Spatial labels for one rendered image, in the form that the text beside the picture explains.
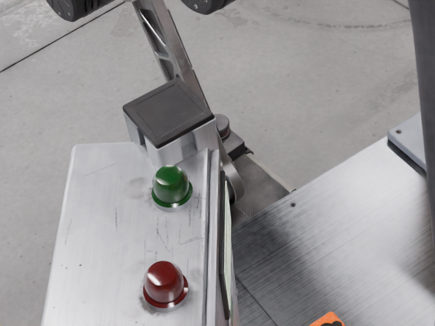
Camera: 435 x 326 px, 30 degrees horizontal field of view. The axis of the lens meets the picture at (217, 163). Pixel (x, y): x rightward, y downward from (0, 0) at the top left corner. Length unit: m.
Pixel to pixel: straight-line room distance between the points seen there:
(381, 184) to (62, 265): 0.91
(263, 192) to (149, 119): 1.56
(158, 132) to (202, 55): 2.30
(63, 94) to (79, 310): 2.32
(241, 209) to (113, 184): 1.53
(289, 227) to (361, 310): 0.18
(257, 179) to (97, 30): 1.10
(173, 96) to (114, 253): 0.11
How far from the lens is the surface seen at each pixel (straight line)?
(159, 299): 0.46
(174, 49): 1.80
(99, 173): 0.53
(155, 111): 0.53
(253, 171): 2.12
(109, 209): 0.51
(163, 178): 0.49
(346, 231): 1.28
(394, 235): 1.28
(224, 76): 2.72
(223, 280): 0.50
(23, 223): 2.45
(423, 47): 0.58
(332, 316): 0.78
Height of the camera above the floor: 1.87
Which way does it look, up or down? 49 degrees down
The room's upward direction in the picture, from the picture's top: 7 degrees counter-clockwise
